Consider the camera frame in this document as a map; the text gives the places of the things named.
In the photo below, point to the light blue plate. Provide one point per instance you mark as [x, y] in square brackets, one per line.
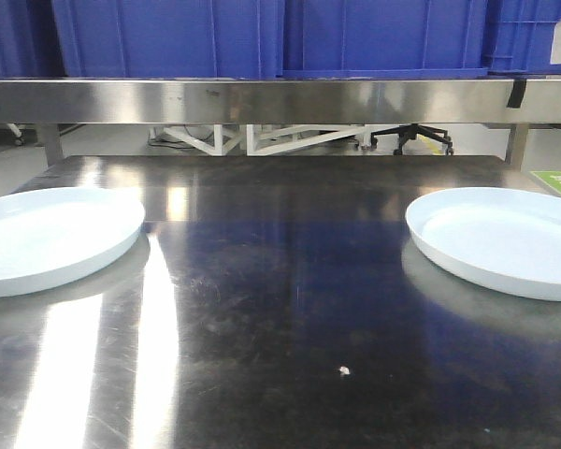
[51, 237]
[502, 239]

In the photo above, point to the white metal frame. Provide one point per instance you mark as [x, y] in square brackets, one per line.
[253, 139]

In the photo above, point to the blue plastic bin right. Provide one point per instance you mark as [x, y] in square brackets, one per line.
[518, 37]

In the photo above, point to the stainless steel shelf rail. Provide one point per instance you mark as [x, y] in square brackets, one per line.
[275, 102]

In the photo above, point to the blue plastic bin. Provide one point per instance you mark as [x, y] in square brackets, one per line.
[171, 39]
[384, 39]
[518, 37]

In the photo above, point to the blue plastic bin left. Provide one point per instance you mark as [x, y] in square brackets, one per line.
[171, 39]

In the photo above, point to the blue plastic bin centre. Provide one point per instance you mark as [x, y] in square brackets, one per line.
[384, 39]

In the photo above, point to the black tape strip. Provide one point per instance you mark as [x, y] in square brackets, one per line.
[517, 94]

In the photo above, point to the steel shelf leg right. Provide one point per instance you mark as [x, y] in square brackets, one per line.
[515, 151]

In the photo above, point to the black office chair base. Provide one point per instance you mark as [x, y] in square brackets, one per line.
[410, 132]

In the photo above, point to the blue bin far left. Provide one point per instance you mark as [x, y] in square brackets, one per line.
[29, 43]

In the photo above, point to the steel shelf leg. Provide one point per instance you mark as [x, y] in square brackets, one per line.
[49, 136]
[515, 151]

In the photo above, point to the steel shelf leg left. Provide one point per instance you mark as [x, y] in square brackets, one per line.
[49, 136]

